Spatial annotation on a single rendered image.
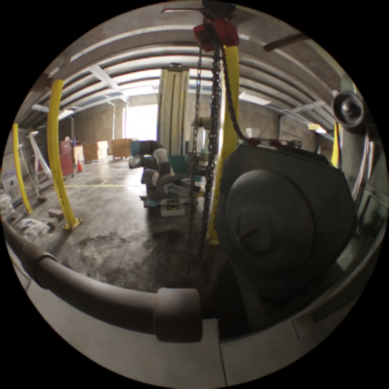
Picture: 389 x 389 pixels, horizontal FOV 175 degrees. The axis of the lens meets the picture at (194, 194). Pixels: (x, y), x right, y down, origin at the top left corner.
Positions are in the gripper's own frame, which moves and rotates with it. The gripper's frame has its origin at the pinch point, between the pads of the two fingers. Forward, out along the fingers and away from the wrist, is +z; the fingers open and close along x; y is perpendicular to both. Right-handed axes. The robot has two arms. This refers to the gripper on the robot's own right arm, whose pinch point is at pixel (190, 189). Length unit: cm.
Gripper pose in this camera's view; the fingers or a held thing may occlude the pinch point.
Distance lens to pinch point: 48.2
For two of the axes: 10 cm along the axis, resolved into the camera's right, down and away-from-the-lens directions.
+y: -0.5, 9.1, 4.0
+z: 7.9, 2.9, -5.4
